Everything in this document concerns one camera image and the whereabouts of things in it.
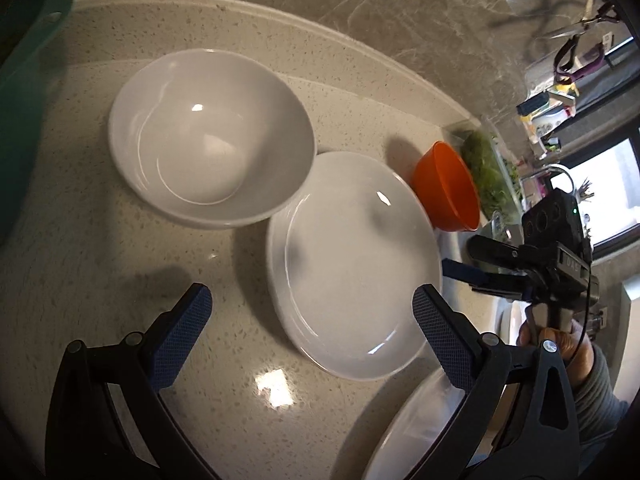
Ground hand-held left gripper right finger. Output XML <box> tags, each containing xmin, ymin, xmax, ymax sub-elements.
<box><xmin>400</xmin><ymin>283</ymin><xmax>583</xmax><ymax>480</ymax></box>

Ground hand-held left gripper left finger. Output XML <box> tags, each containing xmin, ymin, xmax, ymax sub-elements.
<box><xmin>45</xmin><ymin>283</ymin><xmax>221</xmax><ymax>480</ymax></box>

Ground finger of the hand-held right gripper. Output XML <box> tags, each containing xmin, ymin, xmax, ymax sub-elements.
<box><xmin>441</xmin><ymin>258</ymin><xmax>531</xmax><ymax>302</ymax></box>
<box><xmin>467</xmin><ymin>235</ymin><xmax>523</xmax><ymax>272</ymax></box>

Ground orange bowl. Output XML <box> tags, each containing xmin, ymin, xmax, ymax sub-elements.
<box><xmin>412</xmin><ymin>141</ymin><xmax>482</xmax><ymax>232</ymax></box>

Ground white plate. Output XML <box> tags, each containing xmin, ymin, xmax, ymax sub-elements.
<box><xmin>360</xmin><ymin>365</ymin><xmax>501</xmax><ymax>480</ymax></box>
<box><xmin>266</xmin><ymin>151</ymin><xmax>443</xmax><ymax>381</ymax></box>

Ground large white bowl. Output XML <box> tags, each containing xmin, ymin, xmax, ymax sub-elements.
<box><xmin>107</xmin><ymin>49</ymin><xmax>317</xmax><ymax>231</ymax></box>

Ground person's right hand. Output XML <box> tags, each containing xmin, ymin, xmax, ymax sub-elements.
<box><xmin>517</xmin><ymin>317</ymin><xmax>597</xmax><ymax>388</ymax></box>

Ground clear container of green vegetables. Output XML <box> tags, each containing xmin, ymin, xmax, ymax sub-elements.
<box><xmin>452</xmin><ymin>127</ymin><xmax>526</xmax><ymax>231</ymax></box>

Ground window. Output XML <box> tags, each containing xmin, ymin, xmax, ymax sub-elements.
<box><xmin>562</xmin><ymin>125</ymin><xmax>640</xmax><ymax>256</ymax></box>

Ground blue and yellow sponge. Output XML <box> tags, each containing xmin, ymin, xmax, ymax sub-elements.
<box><xmin>516</xmin><ymin>92</ymin><xmax>551</xmax><ymax>117</ymax></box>

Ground green plastic colander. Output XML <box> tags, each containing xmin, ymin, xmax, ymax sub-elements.
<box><xmin>0</xmin><ymin>0</ymin><xmax>76</xmax><ymax>246</ymax></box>

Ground purple handled scissors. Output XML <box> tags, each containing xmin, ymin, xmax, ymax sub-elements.
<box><xmin>537</xmin><ymin>2</ymin><xmax>621</xmax><ymax>86</ymax></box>

